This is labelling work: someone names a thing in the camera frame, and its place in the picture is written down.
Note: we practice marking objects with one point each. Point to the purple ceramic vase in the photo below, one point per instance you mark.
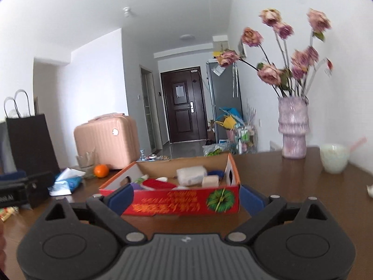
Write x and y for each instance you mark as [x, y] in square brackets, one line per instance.
[293, 128]

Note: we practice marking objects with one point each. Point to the beige small box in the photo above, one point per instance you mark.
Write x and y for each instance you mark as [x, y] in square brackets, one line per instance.
[210, 180]

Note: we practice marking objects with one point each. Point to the red and white lint brush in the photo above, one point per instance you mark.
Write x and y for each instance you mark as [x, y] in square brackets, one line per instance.
[157, 184]

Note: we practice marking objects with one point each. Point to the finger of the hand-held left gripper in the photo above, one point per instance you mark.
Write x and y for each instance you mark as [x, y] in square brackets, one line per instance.
[38, 189]

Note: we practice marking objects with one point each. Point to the white ceiling fixture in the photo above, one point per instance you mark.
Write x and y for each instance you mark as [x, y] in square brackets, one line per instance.
[127, 11]

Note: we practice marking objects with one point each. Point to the white cotton swab jar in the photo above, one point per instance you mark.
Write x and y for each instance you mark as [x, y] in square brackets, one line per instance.
[191, 175]

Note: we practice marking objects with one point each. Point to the grey refrigerator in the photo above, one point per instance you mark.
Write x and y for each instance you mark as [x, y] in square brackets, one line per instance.
[224, 93]

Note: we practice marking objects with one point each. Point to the yellow watering can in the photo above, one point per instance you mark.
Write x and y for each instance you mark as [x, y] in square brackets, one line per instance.
[227, 122]

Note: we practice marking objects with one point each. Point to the white interior door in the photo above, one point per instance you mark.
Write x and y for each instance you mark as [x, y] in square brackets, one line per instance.
[148, 110]

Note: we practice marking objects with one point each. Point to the yellow box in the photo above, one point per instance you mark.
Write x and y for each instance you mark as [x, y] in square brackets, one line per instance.
[220, 48]

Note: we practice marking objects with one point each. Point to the pink spoon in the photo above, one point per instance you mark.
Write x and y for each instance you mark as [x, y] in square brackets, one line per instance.
[357, 143]

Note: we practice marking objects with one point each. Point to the dried pink flowers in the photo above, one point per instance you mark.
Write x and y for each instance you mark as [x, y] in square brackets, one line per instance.
[271, 73]

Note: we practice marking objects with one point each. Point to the blue plastic item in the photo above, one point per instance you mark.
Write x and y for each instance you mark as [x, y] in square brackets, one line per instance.
[217, 173]

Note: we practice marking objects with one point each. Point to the green plastic bag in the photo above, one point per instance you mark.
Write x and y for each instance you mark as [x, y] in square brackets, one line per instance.
[212, 150]

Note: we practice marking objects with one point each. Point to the red cardboard box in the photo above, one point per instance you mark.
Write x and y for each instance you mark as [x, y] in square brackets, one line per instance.
[174, 199]

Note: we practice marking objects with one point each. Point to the pale green bowl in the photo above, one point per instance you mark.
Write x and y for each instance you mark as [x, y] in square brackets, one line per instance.
[333, 159]

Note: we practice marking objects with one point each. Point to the pink suitcase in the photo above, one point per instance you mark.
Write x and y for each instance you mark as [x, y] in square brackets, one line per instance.
[105, 143]

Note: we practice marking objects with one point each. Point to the white small object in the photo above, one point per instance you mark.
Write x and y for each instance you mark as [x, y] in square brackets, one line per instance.
[370, 191]

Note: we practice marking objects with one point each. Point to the dark brown entrance door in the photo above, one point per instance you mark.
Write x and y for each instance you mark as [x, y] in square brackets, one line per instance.
[183, 110]

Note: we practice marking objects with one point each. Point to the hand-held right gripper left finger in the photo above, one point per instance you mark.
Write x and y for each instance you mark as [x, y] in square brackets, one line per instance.
[121, 198]

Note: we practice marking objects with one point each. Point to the green transparent bottle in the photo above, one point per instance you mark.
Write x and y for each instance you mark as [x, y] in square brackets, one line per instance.
[142, 178]

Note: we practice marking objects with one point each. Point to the round ceiling light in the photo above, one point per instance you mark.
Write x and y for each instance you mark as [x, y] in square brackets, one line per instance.
[188, 37]

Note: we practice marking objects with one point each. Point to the clear glass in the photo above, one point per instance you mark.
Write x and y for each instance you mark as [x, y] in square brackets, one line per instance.
[86, 163]

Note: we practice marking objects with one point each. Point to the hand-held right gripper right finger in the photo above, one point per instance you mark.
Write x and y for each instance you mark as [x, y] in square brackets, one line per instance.
[252, 199]

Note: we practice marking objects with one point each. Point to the blue tissue pack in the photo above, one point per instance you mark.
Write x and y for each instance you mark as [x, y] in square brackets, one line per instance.
[68, 182]

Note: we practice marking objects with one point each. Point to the cluttered storage rack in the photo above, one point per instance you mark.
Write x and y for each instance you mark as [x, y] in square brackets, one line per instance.
[243, 140]

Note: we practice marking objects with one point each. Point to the colourful snack packet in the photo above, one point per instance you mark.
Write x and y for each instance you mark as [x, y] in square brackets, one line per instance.
[8, 213]

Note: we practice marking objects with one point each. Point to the black paper bag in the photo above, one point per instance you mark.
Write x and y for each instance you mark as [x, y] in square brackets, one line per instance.
[29, 140]

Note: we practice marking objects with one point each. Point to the orange fruit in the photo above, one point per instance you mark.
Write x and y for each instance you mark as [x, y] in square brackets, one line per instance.
[101, 171]

